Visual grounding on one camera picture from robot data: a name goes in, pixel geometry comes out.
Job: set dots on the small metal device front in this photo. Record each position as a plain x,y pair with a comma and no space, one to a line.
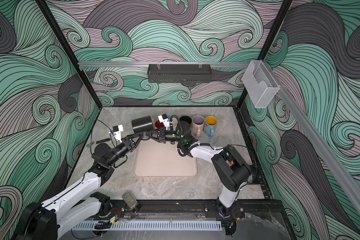
130,200

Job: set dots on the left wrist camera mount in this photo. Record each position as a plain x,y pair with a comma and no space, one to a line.
116,133

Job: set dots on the pink silicone tray mat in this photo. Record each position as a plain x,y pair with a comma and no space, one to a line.
156,160

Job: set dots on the white slotted cable duct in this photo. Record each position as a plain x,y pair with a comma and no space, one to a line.
173,225

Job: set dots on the pink iridescent mug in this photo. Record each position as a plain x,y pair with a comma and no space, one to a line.
197,125

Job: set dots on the white ribbed-bottom mug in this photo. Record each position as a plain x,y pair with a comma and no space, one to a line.
159,125

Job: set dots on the blue mug yellow inside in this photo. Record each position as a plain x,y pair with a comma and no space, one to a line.
210,126

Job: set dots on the black wire wall basket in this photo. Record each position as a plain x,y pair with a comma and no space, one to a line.
171,73

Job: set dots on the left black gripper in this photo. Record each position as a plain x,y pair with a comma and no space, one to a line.
133,136

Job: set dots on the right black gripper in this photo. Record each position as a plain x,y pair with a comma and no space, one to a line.
155,131

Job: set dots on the clear acrylic wall holder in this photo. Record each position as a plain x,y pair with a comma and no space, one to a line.
261,83

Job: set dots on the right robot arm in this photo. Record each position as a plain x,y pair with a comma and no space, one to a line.
233,171

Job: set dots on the black mug white base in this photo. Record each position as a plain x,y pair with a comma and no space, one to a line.
186,119

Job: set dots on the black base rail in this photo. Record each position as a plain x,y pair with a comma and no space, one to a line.
195,209

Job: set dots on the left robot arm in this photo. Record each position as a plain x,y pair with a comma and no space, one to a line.
52,218

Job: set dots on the black glossy mug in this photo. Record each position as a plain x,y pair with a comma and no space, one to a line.
143,124

